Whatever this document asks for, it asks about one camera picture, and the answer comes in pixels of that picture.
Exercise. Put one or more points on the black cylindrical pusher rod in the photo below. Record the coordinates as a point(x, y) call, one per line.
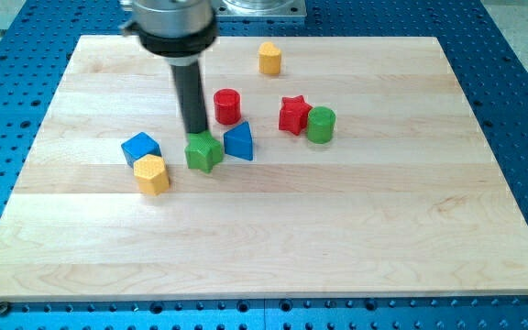
point(189, 88)

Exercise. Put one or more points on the green star block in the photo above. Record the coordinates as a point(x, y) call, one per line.
point(203, 151)

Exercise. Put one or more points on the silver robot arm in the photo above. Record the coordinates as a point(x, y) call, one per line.
point(178, 31)

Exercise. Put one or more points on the wooden board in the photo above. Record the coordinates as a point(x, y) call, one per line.
point(406, 199)

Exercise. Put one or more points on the red cylinder block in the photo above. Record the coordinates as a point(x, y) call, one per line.
point(227, 106)

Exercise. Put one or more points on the blue triangle block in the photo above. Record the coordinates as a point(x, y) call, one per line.
point(238, 142)

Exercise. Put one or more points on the yellow heart block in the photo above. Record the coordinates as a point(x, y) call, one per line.
point(269, 58)

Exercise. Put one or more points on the blue cube block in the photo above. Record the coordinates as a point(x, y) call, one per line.
point(139, 146)

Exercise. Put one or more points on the yellow hexagon block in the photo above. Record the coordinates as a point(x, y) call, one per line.
point(151, 175)

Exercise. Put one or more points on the red star block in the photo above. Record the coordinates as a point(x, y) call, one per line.
point(293, 114)

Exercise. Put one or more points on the green cylinder block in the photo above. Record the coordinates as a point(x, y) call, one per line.
point(320, 124)

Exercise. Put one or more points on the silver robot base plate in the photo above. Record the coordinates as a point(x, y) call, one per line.
point(260, 8)

